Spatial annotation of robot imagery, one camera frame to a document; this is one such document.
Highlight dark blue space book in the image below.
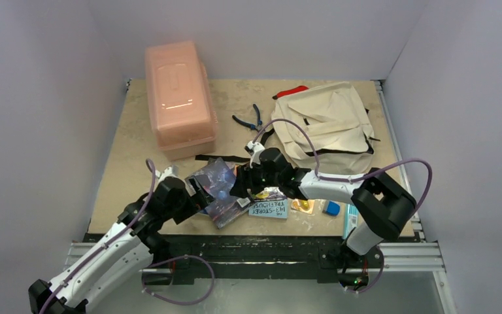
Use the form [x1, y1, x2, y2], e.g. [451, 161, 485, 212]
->
[185, 158, 250, 229]

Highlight treehouse storey paperback book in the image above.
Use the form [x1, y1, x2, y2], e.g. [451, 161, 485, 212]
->
[248, 187, 288, 219]

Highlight cream canvas backpack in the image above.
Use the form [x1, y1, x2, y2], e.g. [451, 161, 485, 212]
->
[259, 82, 376, 175]

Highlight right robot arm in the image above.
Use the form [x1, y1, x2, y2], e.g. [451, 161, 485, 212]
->
[230, 148, 417, 266]

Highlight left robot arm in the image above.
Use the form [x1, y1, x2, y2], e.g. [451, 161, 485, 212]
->
[28, 176, 213, 313]

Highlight banana eraser blister pack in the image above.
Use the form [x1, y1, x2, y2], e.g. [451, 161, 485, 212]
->
[291, 199, 314, 215]

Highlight blue pencil pack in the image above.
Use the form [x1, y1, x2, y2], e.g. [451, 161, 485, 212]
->
[343, 204, 360, 239]

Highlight blue grey eraser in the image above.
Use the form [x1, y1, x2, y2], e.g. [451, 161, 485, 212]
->
[322, 200, 341, 217]

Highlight pink plastic storage box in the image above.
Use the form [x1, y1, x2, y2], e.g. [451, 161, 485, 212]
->
[144, 41, 218, 160]

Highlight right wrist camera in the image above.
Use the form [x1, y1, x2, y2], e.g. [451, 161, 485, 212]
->
[244, 141, 265, 168]

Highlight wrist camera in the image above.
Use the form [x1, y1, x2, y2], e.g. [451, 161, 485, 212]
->
[154, 165, 178, 182]
[244, 141, 265, 168]

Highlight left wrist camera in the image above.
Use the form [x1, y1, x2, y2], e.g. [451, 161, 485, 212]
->
[154, 165, 178, 182]

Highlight blue handled pliers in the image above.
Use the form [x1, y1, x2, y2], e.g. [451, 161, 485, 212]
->
[232, 103, 264, 133]

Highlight red handled utility knife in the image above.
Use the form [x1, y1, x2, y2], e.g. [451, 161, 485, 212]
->
[272, 85, 309, 100]

